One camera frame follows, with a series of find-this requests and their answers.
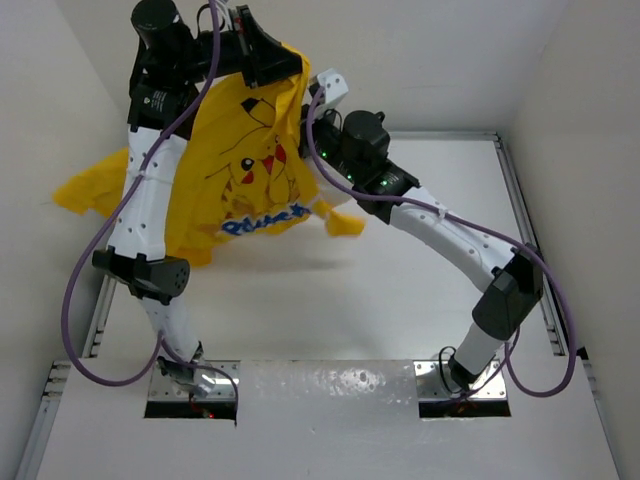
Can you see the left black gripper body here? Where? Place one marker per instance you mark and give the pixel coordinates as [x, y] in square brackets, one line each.
[232, 53]

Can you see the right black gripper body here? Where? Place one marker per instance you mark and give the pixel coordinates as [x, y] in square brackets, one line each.
[326, 139]

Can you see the yellow pillowcase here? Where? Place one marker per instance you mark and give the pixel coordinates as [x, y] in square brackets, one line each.
[241, 173]

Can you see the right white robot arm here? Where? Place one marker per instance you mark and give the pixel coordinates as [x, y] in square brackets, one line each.
[354, 159]

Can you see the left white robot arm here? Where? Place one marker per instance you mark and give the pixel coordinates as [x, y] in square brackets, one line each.
[164, 101]

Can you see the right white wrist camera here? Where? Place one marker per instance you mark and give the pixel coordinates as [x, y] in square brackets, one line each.
[334, 87]

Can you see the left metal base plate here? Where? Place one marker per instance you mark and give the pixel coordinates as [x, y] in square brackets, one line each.
[172, 382]

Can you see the metal base plate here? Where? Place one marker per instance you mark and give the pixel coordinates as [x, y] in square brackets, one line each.
[172, 382]
[434, 383]

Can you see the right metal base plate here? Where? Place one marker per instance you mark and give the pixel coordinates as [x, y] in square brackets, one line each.
[434, 383]

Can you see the aluminium table frame rail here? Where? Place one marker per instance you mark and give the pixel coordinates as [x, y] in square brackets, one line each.
[553, 317]

